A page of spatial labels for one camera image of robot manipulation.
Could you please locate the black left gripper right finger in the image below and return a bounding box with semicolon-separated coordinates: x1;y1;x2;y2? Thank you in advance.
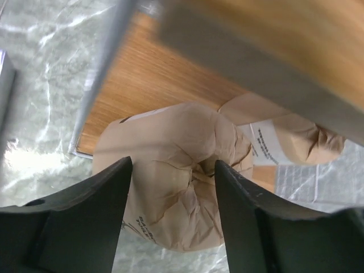
215;160;363;272

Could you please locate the wire shelf with wooden boards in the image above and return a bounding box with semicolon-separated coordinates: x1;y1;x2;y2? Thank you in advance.
69;1;363;206

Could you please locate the brown paper roll with label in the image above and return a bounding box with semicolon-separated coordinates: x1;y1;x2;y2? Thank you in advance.
219;93;346;166

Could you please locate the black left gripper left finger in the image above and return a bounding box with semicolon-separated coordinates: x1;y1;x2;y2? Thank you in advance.
1;157;133;272

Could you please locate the brown paper roll with drawing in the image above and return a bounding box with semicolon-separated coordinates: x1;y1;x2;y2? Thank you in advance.
93;102;253;252

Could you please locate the silver Protefix box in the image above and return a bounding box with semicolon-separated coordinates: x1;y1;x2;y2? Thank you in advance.
0;49;16;132

